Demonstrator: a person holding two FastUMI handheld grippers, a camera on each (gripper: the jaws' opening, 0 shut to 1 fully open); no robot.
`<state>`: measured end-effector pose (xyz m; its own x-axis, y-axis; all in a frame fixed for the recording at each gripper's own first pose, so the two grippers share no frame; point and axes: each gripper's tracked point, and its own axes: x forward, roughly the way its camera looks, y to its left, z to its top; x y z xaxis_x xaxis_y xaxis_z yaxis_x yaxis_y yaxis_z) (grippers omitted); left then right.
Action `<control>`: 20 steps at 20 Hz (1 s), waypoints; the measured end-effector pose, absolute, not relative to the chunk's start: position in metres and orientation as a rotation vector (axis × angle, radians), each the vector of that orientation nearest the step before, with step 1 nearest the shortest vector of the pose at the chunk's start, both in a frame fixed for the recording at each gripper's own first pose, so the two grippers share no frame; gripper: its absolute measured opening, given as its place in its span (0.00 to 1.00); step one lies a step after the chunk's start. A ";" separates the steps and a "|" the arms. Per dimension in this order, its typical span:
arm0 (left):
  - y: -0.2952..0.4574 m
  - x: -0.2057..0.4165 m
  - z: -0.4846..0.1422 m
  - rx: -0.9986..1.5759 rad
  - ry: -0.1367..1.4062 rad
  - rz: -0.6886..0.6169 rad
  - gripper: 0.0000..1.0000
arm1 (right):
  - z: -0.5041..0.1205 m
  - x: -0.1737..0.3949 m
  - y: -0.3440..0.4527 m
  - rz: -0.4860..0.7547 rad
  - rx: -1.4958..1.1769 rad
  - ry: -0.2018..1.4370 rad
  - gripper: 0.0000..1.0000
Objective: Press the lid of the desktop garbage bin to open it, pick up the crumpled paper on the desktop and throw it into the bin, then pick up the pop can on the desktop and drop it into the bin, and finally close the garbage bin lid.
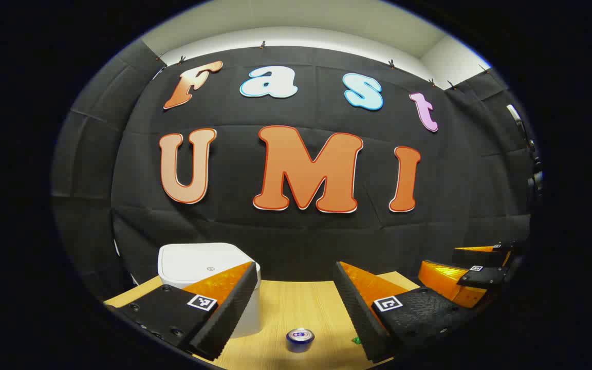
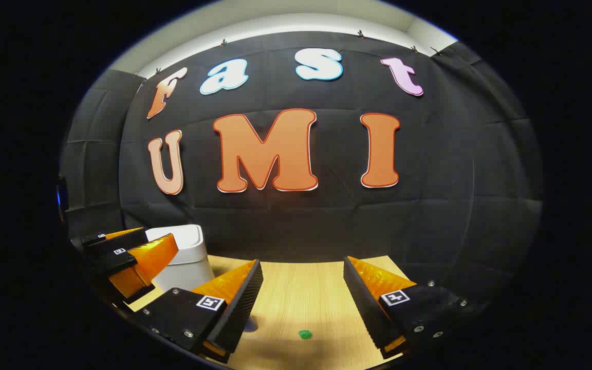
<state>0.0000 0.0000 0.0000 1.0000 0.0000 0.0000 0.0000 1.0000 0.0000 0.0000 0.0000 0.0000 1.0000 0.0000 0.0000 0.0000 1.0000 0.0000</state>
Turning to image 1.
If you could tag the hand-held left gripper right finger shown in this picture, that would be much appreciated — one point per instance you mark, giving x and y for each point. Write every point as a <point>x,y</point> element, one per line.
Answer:
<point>357,313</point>

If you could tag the white desktop garbage bin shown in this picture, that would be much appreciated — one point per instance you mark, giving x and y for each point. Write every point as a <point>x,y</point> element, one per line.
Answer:
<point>198,262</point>

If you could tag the blue pop can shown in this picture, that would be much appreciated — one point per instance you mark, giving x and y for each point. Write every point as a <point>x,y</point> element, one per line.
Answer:
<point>300,339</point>

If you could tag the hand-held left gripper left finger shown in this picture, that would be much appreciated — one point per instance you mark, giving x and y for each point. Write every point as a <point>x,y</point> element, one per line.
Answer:
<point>234,308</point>

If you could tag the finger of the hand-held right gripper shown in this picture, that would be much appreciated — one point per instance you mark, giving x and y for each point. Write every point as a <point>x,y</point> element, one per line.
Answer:
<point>445,282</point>
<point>481,255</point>

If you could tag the wooden desktop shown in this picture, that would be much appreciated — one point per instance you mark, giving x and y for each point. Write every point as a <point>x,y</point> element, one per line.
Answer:
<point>296,308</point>

